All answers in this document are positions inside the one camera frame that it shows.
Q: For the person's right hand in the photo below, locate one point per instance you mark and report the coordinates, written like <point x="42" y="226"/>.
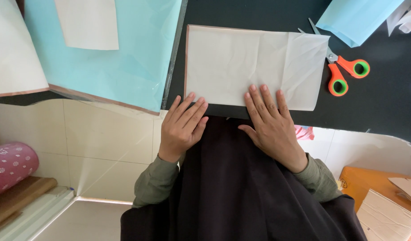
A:
<point x="275" y="134"/>

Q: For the person's left hand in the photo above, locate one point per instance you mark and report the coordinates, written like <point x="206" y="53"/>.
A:
<point x="178" y="130"/>

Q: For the pink cloth piece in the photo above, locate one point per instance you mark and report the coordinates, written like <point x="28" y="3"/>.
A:
<point x="304" y="133"/>

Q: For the person's black garment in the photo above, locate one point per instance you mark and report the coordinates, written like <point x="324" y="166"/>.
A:
<point x="239" y="194"/>

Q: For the large light blue paper sheet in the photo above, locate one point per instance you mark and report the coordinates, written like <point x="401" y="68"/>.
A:
<point x="138" y="57"/>

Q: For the orange cardboard box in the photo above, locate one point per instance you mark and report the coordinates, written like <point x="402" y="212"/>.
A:
<point x="362" y="184"/>

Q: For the white cardboard box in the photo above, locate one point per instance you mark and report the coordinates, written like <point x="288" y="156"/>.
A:
<point x="386" y="217"/>

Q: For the small cream paper piece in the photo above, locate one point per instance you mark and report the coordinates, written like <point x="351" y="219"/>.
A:
<point x="88" y="23"/>

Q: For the folded light blue paper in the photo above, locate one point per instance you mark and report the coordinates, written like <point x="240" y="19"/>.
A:
<point x="356" y="18"/>

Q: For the white wrapping paper roll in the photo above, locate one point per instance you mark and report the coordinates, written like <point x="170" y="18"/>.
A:
<point x="34" y="214"/>

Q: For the brown kraft paper roll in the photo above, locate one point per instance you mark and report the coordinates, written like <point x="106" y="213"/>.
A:
<point x="19" y="195"/>

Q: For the pink flowered wrapping paper roll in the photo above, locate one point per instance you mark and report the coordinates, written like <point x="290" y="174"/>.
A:
<point x="9" y="165"/>

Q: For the crumpled white paper scraps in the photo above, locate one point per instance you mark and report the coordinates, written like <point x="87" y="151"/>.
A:
<point x="404" y="16"/>

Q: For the large cream paper sheet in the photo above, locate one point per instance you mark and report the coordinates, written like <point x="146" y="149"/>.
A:
<point x="11" y="57"/>

